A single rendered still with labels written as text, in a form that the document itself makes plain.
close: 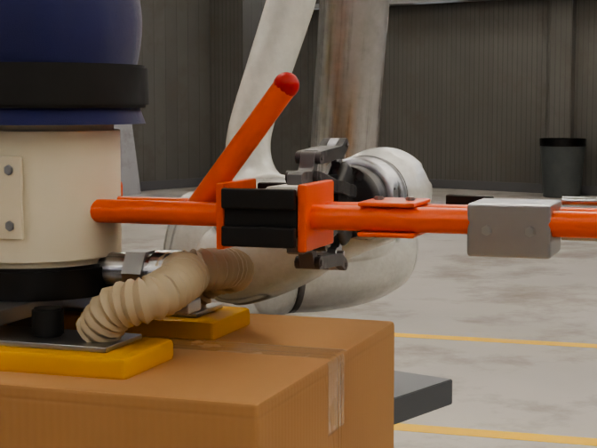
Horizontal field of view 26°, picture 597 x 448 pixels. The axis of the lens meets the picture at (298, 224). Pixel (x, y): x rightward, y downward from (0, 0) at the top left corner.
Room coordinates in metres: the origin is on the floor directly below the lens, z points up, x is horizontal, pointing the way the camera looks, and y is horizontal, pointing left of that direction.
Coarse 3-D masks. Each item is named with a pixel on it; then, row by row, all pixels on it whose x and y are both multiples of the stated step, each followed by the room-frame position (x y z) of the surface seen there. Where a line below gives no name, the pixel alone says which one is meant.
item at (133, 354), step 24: (48, 312) 1.11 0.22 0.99; (0, 336) 1.12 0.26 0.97; (24, 336) 1.12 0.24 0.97; (48, 336) 1.12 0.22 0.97; (72, 336) 1.12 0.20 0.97; (0, 360) 1.09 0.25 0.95; (24, 360) 1.08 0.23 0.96; (48, 360) 1.07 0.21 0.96; (72, 360) 1.06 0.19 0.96; (96, 360) 1.06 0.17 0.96; (120, 360) 1.05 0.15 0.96; (144, 360) 1.08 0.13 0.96
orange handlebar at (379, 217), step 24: (96, 216) 1.19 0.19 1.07; (120, 216) 1.18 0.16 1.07; (144, 216) 1.17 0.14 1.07; (168, 216) 1.16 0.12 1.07; (192, 216) 1.15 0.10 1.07; (312, 216) 1.12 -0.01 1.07; (336, 216) 1.11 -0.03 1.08; (360, 216) 1.10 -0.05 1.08; (384, 216) 1.10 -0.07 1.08; (408, 216) 1.09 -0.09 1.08; (432, 216) 1.08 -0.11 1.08; (456, 216) 1.08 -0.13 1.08; (552, 216) 1.05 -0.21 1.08; (576, 216) 1.05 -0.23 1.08
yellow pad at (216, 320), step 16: (208, 304) 1.31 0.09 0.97; (64, 320) 1.28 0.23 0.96; (160, 320) 1.25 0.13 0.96; (176, 320) 1.24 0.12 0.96; (192, 320) 1.24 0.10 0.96; (208, 320) 1.24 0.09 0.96; (224, 320) 1.26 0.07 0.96; (240, 320) 1.29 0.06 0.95; (160, 336) 1.25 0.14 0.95; (176, 336) 1.24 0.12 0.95; (192, 336) 1.24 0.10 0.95; (208, 336) 1.23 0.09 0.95
